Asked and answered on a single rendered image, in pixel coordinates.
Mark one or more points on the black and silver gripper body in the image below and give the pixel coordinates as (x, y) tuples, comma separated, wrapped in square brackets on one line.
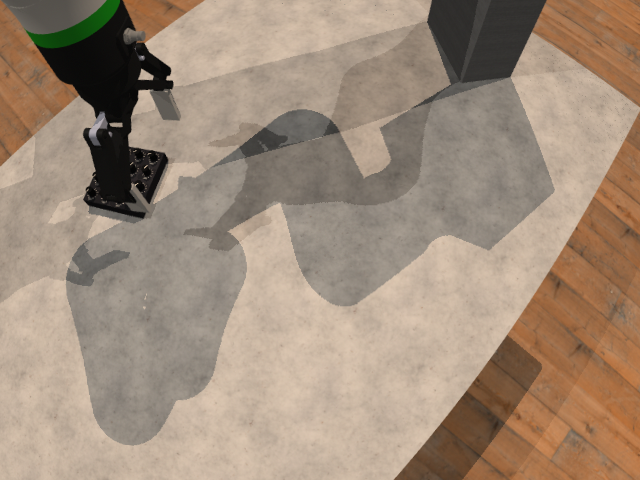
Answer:
[(105, 95)]

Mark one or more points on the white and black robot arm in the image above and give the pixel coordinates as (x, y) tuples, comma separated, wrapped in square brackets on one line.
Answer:
[(83, 41)]

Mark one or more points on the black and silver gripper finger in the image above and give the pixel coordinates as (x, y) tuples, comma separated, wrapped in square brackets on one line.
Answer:
[(107, 144), (163, 98)]

